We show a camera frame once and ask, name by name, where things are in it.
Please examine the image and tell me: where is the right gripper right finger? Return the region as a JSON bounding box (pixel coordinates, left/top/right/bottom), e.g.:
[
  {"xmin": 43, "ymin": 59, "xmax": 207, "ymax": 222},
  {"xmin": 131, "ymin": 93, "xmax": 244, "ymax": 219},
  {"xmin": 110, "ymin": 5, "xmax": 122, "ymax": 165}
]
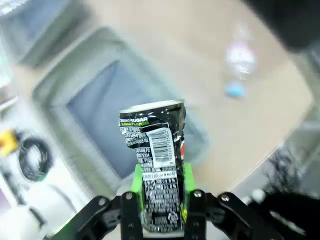
[{"xmin": 181, "ymin": 162, "xmax": 273, "ymax": 240}]

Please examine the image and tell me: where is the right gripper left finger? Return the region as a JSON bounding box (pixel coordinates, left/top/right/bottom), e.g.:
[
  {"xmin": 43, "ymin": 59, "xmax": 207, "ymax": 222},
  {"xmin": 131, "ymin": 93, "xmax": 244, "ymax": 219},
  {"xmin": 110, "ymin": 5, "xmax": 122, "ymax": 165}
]
[{"xmin": 74, "ymin": 163, "xmax": 145, "ymax": 240}]

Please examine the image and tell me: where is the crushed black soda can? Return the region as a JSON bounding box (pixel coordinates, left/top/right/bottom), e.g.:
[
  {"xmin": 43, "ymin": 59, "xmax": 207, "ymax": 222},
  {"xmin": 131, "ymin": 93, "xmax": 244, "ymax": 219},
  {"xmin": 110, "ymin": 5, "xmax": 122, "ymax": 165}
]
[{"xmin": 117, "ymin": 99, "xmax": 188, "ymax": 233}]

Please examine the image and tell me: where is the clear crushed plastic bottle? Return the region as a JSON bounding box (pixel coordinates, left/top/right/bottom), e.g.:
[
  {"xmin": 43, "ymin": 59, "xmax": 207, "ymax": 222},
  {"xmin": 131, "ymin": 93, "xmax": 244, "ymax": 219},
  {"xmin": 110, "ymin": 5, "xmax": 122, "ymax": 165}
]
[{"xmin": 223, "ymin": 21, "xmax": 258, "ymax": 99}]

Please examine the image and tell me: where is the large grey felt basket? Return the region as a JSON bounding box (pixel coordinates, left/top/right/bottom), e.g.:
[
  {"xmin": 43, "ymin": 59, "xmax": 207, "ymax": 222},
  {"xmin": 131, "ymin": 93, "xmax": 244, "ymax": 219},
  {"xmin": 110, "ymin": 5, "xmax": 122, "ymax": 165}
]
[{"xmin": 31, "ymin": 26, "xmax": 211, "ymax": 196}]

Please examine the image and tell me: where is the small grey felt basket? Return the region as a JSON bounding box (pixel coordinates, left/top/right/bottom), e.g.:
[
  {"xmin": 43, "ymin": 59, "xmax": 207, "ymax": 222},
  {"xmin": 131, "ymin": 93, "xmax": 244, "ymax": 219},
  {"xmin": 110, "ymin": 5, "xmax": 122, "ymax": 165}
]
[{"xmin": 0, "ymin": 0, "xmax": 89, "ymax": 69}]

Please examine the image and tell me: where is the yellow emergency stop box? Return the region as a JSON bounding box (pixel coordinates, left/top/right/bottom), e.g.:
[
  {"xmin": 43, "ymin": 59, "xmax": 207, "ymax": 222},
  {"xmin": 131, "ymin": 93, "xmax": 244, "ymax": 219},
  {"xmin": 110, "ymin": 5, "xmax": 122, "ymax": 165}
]
[{"xmin": 0, "ymin": 128, "xmax": 19, "ymax": 158}]

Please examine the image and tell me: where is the coiled black cable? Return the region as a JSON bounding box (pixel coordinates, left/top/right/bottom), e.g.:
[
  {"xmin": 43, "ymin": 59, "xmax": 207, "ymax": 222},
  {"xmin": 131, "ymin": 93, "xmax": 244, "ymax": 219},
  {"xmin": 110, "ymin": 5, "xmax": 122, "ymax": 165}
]
[{"xmin": 18, "ymin": 136, "xmax": 54, "ymax": 182}]

